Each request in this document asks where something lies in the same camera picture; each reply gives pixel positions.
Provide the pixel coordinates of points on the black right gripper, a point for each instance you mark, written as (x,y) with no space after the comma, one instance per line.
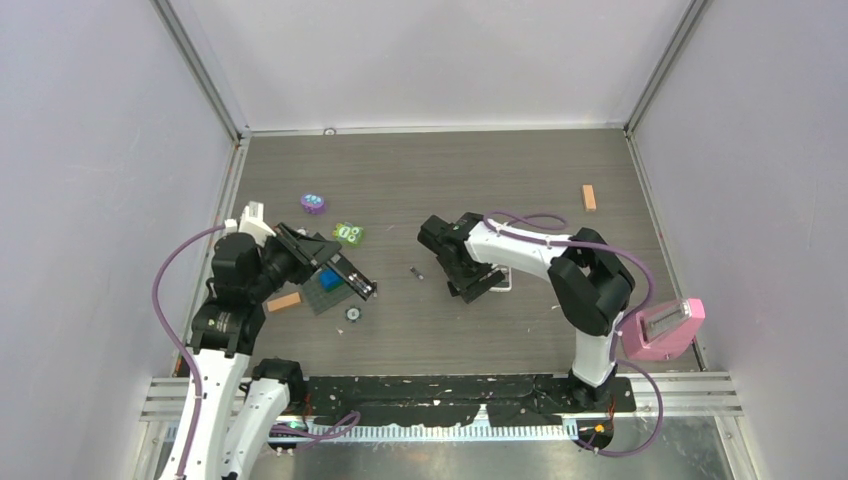
(469,288)

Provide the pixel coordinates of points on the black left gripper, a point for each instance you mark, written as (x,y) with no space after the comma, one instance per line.
(307,251)

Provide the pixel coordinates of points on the white remote control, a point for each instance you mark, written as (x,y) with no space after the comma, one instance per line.
(505,284)

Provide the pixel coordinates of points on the black remote control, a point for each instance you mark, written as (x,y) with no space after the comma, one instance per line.
(352,276)

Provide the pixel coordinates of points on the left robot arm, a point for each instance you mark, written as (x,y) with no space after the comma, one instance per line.
(251,261)

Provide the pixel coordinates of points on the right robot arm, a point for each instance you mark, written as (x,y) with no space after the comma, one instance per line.
(592,286)

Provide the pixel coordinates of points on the blue building brick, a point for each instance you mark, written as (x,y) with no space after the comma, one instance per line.
(329,280)

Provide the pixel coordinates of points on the orange wooden block near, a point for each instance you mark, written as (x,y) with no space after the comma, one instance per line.
(283,302)

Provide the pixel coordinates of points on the orange wooden block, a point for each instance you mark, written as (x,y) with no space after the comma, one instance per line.
(589,198)
(283,302)

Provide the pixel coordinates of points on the purple monster toy block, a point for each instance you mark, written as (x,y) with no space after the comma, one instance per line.
(313,204)

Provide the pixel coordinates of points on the green monster toy block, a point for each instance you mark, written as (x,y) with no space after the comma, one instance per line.
(349,234)

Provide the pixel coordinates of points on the grey building baseplate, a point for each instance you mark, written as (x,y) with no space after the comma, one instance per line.
(320,301)

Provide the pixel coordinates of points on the blue poker chip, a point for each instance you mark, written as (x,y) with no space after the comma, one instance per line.
(353,314)

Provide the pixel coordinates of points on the orange wooden block far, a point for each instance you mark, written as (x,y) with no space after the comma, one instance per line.
(589,198)

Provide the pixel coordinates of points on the pink toy toaster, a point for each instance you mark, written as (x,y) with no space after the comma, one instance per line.
(663,332)

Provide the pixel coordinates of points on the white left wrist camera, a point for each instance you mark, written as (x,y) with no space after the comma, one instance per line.
(251,222)

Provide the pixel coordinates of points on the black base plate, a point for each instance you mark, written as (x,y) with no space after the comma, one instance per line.
(446,401)

